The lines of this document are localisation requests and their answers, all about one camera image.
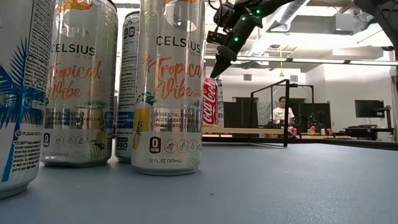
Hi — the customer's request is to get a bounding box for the black monitor stand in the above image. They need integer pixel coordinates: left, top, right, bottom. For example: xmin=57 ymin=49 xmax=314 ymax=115
xmin=369 ymin=105 xmax=393 ymax=134

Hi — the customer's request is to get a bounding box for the wooden shelf black wire frame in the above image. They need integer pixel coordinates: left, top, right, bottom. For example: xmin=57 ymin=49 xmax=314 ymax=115
xmin=201 ymin=78 xmax=315 ymax=147

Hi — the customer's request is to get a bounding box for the silver corrugated ceiling duct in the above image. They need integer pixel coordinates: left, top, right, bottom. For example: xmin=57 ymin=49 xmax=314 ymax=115
xmin=248 ymin=0 xmax=310 ymax=57

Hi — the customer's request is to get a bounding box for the long ceiling light strip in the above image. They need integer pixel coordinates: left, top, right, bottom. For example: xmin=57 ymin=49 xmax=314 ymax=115
xmin=203 ymin=55 xmax=398 ymax=66

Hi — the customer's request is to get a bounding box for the black-lidded Celsius can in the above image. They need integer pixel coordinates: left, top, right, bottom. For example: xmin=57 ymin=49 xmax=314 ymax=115
xmin=0 ymin=0 xmax=57 ymax=200
xmin=40 ymin=0 xmax=119 ymax=168
xmin=114 ymin=11 xmax=141 ymax=164

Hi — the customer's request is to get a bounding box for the black room divider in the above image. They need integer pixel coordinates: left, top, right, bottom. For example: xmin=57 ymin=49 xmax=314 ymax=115
xmin=223 ymin=97 xmax=259 ymax=128

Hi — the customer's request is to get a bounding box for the Celsius Tropical Vibe can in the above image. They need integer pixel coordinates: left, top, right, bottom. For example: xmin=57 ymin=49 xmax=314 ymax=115
xmin=131 ymin=0 xmax=206 ymax=177

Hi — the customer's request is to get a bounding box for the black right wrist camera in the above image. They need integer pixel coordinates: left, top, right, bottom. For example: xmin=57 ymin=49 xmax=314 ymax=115
xmin=206 ymin=30 xmax=229 ymax=45

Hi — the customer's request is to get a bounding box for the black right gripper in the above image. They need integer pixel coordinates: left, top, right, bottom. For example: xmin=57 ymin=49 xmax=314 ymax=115
xmin=210 ymin=0 xmax=264 ymax=78

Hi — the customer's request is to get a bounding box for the red Coca-Cola can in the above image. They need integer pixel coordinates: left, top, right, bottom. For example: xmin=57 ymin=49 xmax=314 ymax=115
xmin=202 ymin=77 xmax=220 ymax=128

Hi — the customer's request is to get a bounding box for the black office desk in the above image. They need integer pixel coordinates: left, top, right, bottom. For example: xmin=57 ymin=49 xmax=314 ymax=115
xmin=343 ymin=124 xmax=396 ymax=141

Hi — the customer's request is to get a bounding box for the grey ceiling duct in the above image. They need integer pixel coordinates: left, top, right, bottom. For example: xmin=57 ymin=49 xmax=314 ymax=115
xmin=270 ymin=14 xmax=355 ymax=35

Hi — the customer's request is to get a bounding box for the black computer monitor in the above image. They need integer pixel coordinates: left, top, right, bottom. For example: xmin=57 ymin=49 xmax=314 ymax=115
xmin=298 ymin=102 xmax=332 ymax=133
xmin=354 ymin=99 xmax=386 ymax=119

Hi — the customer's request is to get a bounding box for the person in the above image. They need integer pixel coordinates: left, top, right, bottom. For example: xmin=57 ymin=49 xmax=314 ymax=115
xmin=271 ymin=96 xmax=296 ymax=138

